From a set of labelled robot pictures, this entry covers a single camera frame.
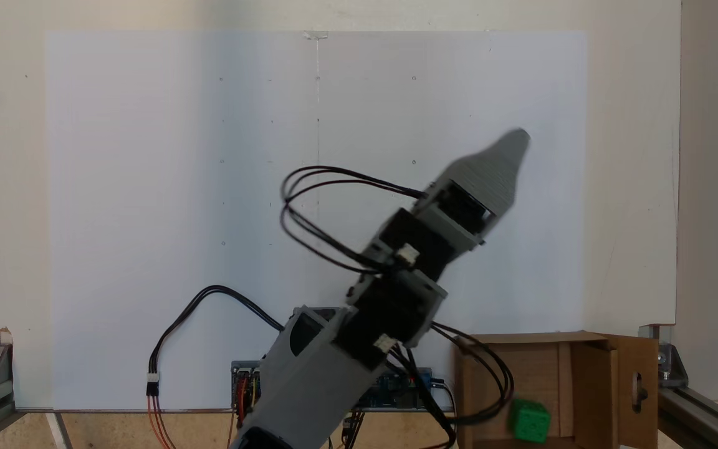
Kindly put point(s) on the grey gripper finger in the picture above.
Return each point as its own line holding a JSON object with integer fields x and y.
{"x": 519, "y": 138}
{"x": 487, "y": 174}

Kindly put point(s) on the green dice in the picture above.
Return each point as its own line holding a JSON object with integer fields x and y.
{"x": 530, "y": 422}

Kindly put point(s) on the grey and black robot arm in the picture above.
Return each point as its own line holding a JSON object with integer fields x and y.
{"x": 396, "y": 312}

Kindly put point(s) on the blue circuit board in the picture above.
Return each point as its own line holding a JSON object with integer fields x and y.
{"x": 406, "y": 393}

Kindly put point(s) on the clear tape strip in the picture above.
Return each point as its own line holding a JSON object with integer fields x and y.
{"x": 316, "y": 35}

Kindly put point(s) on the brown cardboard box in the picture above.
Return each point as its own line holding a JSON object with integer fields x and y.
{"x": 596, "y": 386}

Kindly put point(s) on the circuit board with jumper pins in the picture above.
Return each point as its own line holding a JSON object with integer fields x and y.
{"x": 250, "y": 377}

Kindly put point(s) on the large white paper sheet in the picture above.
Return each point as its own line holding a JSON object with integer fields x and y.
{"x": 116, "y": 187}

